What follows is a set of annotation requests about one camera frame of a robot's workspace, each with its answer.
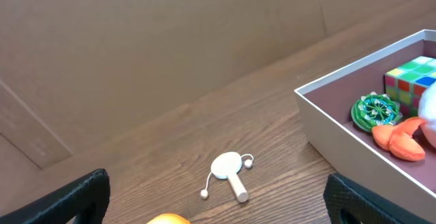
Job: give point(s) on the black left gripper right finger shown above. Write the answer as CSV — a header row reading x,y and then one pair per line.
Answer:
x,y
347,202

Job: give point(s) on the green round spinning top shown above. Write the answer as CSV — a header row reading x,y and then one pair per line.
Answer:
x,y
375,109

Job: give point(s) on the white wooden rattle drum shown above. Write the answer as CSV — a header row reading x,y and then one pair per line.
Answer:
x,y
226,167

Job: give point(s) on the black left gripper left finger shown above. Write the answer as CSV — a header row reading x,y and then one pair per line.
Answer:
x,y
84,200

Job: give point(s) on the orange dinosaur figure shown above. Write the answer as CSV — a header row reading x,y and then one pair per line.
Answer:
x,y
169,218

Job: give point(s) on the white box with pink inside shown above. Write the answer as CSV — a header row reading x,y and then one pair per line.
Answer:
x,y
325,107

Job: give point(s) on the white plush duck toy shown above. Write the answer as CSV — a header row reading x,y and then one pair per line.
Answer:
x,y
398,139

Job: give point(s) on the multicoloured puzzle cube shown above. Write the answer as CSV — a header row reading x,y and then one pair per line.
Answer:
x,y
406,83

